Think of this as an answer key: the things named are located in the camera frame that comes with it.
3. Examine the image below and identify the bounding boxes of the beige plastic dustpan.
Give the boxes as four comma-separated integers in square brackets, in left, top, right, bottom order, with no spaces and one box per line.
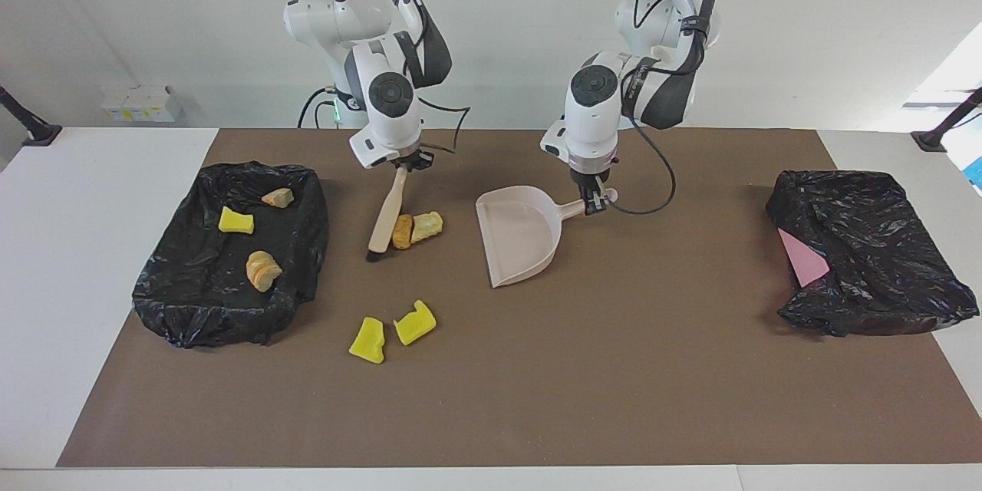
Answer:
[475,185,619,289]

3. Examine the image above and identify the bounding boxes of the white cardboard box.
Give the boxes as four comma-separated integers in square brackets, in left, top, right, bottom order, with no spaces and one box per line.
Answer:
[101,84,183,124]

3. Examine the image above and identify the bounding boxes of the notched yellow sponge piece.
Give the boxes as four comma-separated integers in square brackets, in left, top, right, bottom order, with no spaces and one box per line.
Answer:
[393,299,437,347]

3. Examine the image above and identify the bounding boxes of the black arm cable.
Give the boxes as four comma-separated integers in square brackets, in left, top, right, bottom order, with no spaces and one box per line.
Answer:
[614,0,710,217]
[265,0,471,156]

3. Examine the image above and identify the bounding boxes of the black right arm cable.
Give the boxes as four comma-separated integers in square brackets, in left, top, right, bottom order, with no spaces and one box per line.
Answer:
[265,0,471,156]

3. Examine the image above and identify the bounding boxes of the pale yellow jagged chunk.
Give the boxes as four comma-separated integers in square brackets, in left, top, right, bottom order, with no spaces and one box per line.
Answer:
[411,211,444,245]

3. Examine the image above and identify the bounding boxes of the black base cable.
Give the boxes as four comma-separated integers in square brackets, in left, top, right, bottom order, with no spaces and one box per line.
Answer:
[298,87,338,129]

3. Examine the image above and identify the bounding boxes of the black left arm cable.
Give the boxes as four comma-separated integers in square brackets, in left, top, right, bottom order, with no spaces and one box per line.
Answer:
[614,0,710,217]

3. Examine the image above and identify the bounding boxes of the pink bin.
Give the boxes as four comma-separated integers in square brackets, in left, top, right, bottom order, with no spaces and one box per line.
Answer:
[778,228,831,288]

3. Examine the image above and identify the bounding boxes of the beige brush black bristles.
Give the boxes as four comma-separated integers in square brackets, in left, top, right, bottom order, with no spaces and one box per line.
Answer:
[366,166,410,262]

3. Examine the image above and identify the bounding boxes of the black stand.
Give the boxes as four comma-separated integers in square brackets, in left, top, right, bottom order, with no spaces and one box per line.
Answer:
[0,84,64,147]
[911,87,982,153]

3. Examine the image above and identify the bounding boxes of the black trash bag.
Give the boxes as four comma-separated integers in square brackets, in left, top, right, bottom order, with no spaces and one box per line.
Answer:
[765,169,980,338]
[131,161,330,349]

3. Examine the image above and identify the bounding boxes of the brown table mat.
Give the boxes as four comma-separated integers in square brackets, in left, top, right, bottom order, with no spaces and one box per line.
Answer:
[56,128,982,469]

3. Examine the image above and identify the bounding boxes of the large pale layered chunk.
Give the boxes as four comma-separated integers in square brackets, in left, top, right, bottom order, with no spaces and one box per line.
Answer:
[245,250,283,293]

